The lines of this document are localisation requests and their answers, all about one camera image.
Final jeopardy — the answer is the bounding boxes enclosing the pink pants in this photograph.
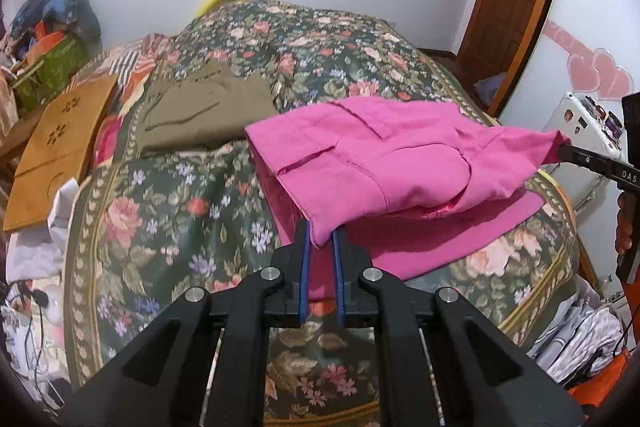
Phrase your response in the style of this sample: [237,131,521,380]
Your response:
[244,96,572,305]

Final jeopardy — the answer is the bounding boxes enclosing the person's right hand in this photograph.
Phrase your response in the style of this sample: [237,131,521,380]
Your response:
[615,194,635,256]

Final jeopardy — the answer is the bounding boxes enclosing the green bag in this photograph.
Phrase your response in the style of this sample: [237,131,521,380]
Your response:
[10,34,92,118]

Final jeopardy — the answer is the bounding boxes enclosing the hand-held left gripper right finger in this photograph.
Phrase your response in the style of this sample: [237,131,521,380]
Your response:
[332,227,587,427]

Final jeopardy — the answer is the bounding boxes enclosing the striped cloth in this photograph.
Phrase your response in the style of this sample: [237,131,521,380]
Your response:
[70,34,177,108]

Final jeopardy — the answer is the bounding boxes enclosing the pile of white clothes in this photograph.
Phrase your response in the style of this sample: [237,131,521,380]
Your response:
[525,292,627,384]

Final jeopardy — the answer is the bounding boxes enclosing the pile of colourful clothes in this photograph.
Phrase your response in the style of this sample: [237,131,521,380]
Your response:
[10,0,103,52]

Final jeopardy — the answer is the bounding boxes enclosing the brown board with flower cutouts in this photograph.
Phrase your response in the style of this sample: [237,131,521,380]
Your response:
[2,74,119,234]

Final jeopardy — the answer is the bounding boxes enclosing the blue cloth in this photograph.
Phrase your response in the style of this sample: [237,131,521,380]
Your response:
[474,73,509,108]

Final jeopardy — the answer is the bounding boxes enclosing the person's orange jacket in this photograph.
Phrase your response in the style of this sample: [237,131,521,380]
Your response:
[567,351,635,409]

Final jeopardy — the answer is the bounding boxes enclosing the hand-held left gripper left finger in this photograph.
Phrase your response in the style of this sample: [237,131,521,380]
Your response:
[60,219,313,427]

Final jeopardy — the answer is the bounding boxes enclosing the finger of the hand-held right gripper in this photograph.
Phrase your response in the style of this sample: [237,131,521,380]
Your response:
[557,143,610,174]

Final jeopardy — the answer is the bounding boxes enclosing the floral bedspread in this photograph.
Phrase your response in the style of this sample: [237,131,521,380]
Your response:
[62,0,583,427]

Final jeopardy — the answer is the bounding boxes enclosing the tangle of dark cables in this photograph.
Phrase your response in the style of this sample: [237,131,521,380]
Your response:
[0,277,67,408]

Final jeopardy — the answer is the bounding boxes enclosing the olive green folded pants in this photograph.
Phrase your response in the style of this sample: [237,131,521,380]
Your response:
[135,59,276,154]

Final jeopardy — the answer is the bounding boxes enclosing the white cloth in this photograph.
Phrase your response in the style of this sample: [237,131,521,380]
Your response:
[5,179,79,284]

